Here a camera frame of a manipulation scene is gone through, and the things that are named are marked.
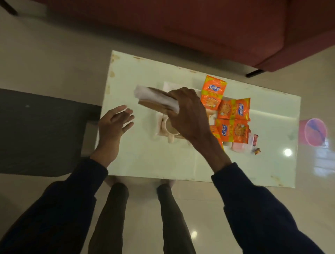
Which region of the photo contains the person's right hand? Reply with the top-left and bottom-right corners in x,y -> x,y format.
167,87 -> 232,173

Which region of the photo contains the person's left hand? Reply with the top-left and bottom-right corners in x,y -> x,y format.
90,104 -> 135,168

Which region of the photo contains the orange snack packet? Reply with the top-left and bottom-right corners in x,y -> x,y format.
216,119 -> 250,144
217,97 -> 251,121
201,75 -> 228,110
209,125 -> 224,150

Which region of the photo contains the white floral mug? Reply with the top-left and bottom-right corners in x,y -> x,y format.
161,118 -> 181,144

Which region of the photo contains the white printed tray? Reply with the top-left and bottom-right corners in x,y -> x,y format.
156,81 -> 233,148

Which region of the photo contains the white napkin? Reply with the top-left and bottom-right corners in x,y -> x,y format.
134,84 -> 180,114

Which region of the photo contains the round brown wooden board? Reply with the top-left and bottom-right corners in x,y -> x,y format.
138,87 -> 174,112

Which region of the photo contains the pink lidded plastic container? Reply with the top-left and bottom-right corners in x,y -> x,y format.
231,133 -> 254,152

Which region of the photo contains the person's left forearm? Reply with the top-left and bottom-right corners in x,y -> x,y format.
0,158 -> 109,254

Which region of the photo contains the person's right forearm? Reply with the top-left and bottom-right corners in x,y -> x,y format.
211,162 -> 325,254

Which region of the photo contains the person's left leg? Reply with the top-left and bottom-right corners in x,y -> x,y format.
88,182 -> 129,254

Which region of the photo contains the person's leg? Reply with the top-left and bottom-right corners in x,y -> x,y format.
156,184 -> 197,254
88,182 -> 129,254

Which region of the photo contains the person's right leg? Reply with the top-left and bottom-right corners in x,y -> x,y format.
156,184 -> 197,254

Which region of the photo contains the dark grey plastic stool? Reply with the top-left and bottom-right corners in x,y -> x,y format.
0,88 -> 101,177

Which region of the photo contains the red fabric sofa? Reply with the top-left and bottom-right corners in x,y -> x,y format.
0,0 -> 335,78

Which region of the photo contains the pink plastic bin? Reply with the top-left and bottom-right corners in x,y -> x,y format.
298,118 -> 328,147

